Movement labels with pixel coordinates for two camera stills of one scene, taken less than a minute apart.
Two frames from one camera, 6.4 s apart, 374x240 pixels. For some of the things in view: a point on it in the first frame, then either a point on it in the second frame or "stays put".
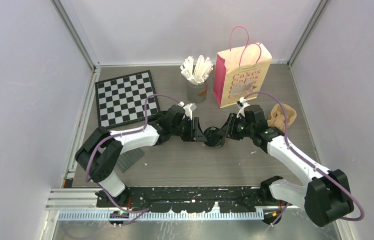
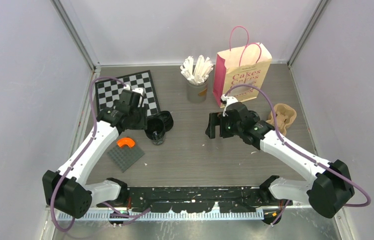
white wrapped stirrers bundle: [199, 73] stays put
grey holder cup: [196, 94] stays put
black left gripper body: [189, 129] -> [139, 120]
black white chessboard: [121, 100] stays put
